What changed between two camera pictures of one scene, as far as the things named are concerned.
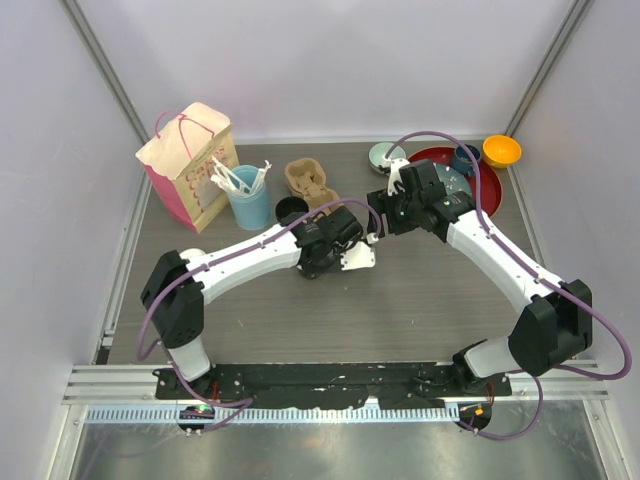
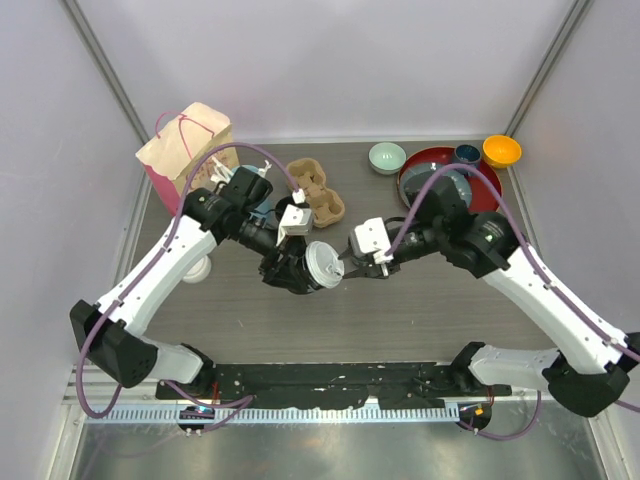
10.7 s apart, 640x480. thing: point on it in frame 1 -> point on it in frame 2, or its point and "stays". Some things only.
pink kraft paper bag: x=179 y=162 stays
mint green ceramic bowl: x=379 y=150 stays
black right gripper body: x=401 y=210 -> x=389 y=264
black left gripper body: x=312 y=269 -> x=270 y=266
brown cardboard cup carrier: x=306 y=179 stays
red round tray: x=490 y=181 stays
